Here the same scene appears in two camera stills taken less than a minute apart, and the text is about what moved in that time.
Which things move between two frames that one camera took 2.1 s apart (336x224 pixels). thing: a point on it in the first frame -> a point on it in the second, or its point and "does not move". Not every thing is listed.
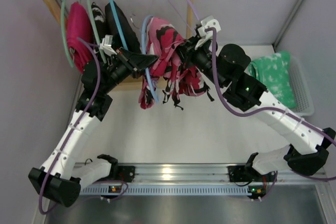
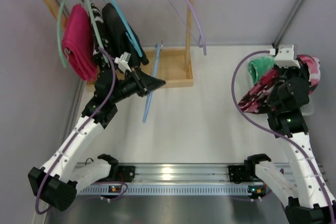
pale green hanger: (94, 21) does not move
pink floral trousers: (169, 74) -> (256, 100)
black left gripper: (128, 61) -> (140, 83)
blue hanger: (144, 49) -> (158, 46)
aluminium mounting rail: (169, 173) does not move
